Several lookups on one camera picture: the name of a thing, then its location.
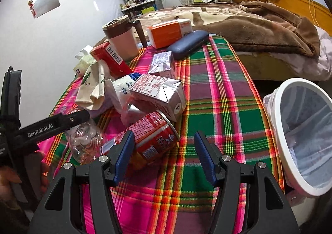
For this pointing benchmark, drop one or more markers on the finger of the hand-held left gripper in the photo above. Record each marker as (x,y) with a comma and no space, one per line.
(76,118)

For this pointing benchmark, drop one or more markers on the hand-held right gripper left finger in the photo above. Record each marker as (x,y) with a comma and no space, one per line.
(124,157)

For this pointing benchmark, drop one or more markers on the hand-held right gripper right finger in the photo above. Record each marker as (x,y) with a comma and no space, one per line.
(205,157)

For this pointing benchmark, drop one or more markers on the clear plastic bottle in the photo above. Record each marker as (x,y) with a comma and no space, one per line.
(83,140)

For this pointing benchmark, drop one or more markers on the red drink can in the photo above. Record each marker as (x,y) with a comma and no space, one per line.
(153,135)

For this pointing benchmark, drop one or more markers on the white round trash bin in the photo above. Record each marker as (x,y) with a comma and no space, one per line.
(280,130)

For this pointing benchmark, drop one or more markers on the person's left hand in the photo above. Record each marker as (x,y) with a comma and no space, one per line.
(7,180)

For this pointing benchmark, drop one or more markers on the yellow patterned tissue pack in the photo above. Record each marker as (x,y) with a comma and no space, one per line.
(83,66)

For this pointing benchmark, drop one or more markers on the pink green plaid blanket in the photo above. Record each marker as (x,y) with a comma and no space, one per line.
(220,93)

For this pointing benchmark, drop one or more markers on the red medicine box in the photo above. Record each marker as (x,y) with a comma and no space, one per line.
(103,55)

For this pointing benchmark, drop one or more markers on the large silver drink carton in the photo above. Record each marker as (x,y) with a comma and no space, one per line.
(155,93)

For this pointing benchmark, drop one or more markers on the beige brown lidded mug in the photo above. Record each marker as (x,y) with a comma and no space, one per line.
(122,42)

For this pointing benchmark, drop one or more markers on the small silver drink carton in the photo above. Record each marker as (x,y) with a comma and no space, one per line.
(162,64)

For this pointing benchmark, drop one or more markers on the dark blue glasses case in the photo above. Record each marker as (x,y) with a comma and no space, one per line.
(186,45)

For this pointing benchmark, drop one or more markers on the orange white cardboard box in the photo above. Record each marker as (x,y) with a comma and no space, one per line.
(166,32)

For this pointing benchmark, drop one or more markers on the cluttered side table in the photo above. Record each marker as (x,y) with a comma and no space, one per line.
(140,5)

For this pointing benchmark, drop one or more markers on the crumpled brown fleece blanket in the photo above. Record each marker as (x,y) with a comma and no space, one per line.
(259,26)

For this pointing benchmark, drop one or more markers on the patterned brown bedspread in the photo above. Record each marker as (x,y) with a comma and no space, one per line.
(207,14)

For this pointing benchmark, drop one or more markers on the pale pink crumpled cloth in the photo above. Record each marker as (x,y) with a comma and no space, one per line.
(324,55)

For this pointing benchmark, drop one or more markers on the wooden headboard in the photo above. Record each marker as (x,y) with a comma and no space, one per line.
(293,3)

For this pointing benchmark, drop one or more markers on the silver wall sheet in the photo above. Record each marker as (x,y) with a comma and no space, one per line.
(44,1)

